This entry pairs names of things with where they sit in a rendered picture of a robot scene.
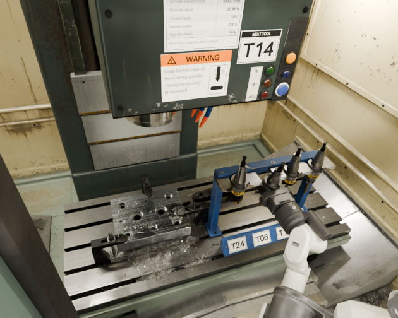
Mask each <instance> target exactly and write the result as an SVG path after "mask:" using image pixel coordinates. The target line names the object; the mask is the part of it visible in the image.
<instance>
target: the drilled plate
mask: <svg viewBox="0 0 398 318"><path fill-rule="evenodd" d="M172 195H173V196H172ZM152 196H153V197H147V196H146V195H145V193H144V194H138V195H134V196H128V197H122V198H119V199H113V200H110V204H111V211H112V220H113V225H114V233H115V235H117V234H118V233H119V234H123V235H127V236H129V238H128V241H127V242H125V243H124V244H119V245H117V249H118V252H122V251H125V250H130V249H134V248H137V247H142V246H145V245H150V244H154V243H157V242H161V241H165V240H169V239H174V238H177V237H182V236H185V235H189V234H191V225H190V221H189V219H188V217H187V215H186V216H179V217H176V215H175V214H174V213H176V212H178V211H179V210H180V209H181V208H182V207H183V204H182V202H181V199H180V197H179V194H178V191H177V189H176V187H173V188H169V189H163V190H159V191H154V192H153V194H152ZM118 205H119V207H118ZM126 205H128V207H126ZM143 205H144V206H143ZM165 206H166V207H165ZM123 208H124V209H123ZM175 208H176V209H175ZM122 209H123V210H122ZM167 209H168V210H167ZM137 210H142V211H143V212H141V211H137ZM133 211H134V212H133ZM170 212H171V213H172V214H171V213H170ZM143 213H144V215H143ZM165 214H166V215H165ZM143 217H144V218H143ZM181 217H183V218H182V219H180V218H181ZM141 218H142V219H141ZM140 219H141V220H140ZM172 219H173V223H174V224H172V221H171V220H172ZM124 220H125V221H124ZM137 220H138V221H137ZM118 222H119V223H118ZM122 226H123V227H122ZM134 226H135V227H134ZM146 226H147V227H146ZM121 227H122V228H121ZM126 227H127V229H126V230H125V228H126ZM141 227H142V228H141ZM129 229H131V230H129ZM123 230H124V232H123ZM132 231H134V232H133V233H132ZM139 232H142V233H139ZM131 233H132V234H131ZM130 235H131V236H130Z"/></svg>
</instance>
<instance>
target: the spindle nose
mask: <svg viewBox="0 0 398 318"><path fill-rule="evenodd" d="M176 116H177V111H176V112H166V113H160V114H150V115H140V116H134V117H126V118H127V120H128V121H130V122H131V123H132V124H134V125H137V126H140V127H160V126H164V125H166V124H168V123H170V122H172V121H173V120H174V119H175V118H176Z"/></svg>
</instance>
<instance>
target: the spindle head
mask: <svg viewBox="0 0 398 318"><path fill-rule="evenodd" d="M312 4H313V0H244V8H243V16H242V21H241V29H240V34H239V42H240V37H241V31H242V30H271V29H282V33H281V37H280V42H279V47H278V50H277V55H276V58H275V61H269V62H252V63H244V64H237V58H238V50H239V43H238V48H233V49H212V50H191V51H180V52H164V0H88V7H89V12H90V19H91V23H92V30H93V35H94V39H95V44H96V48H97V53H98V57H99V62H100V68H101V71H102V77H103V81H104V86H105V90H106V95H107V101H108V104H109V110H110V112H111V114H112V118H113V119H119V118H125V117H134V116H140V115H150V114H160V113H166V112H176V111H182V110H192V109H202V108H207V107H218V106H223V105H233V104H239V103H249V102H259V101H265V100H260V98H259V95H260V93H261V92H262V91H264V90H267V91H268V92H269V96H268V98H267V99H266V100H271V99H272V95H273V92H274V87H275V82H276V79H277V75H278V72H279V66H280V62H281V59H282V54H283V51H284V46H285V42H286V37H287V33H288V29H289V25H290V22H291V18H292V17H309V15H310V11H311V7H312ZM224 50H231V51H232V55H231V64H230V70H229V79H228V84H227V93H226V95H222V96H216V97H205V98H194V99H187V100H176V101H170V102H162V82H161V55H162V54H183V53H194V52H213V51H224ZM269 65H273V66H275V72H274V73H273V75H271V76H266V75H265V68H266V67H267V66H269ZM260 66H263V69H262V75H261V79H260V85H259V88H258V94H257V98H256V100H251V101H245V100H246V93H247V89H248V83H249V78H250V72H251V68H252V67H260ZM266 78H270V79H271V80H272V84H271V86H270V87H269V88H263V87H262V82H263V80H264V79H266Z"/></svg>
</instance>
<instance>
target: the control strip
mask: <svg viewBox="0 0 398 318"><path fill-rule="evenodd" d="M308 20H309V17H292V18H291V22H290V25H289V30H288V33H287V38H286V43H285V46H284V51H283V54H282V59H281V62H280V66H279V72H278V75H277V79H276V82H275V87H274V92H273V95H272V100H271V102H274V101H279V100H286V99H287V95H288V92H289V88H290V85H291V81H292V77H293V74H294V70H295V67H296V63H297V60H298V56H299V52H300V49H301V45H302V43H303V39H304V35H305V31H306V27H307V24H308ZM290 53H294V54H295V55H296V59H295V61H294V62H293V63H291V64H288V63H287V62H286V57H287V56H288V55H289V54H290ZM269 67H273V68H274V72H275V66H273V65H269V66H267V67H266V68H265V75H266V76H271V75H273V73H272V74H270V75H268V74H267V69H268V68H269ZM285 71H289V72H290V75H289V77H288V78H283V74H284V72H285ZM267 80H270V81H271V84H272V80H271V79H270V78H266V79H264V80H263V82H262V87H263V88H269V87H270V86H271V84H270V86H269V87H264V82H265V81H267ZM283 84H285V85H287V86H288V91H287V93H286V94H285V95H283V96H280V95H278V94H277V89H278V87H280V85H283ZM264 92H267V93H268V96H269V92H268V91H267V90H264V91H262V92H261V93H260V95H259V98H260V100H266V99H267V98H268V97H267V98H266V99H262V98H261V95H262V93H264Z"/></svg>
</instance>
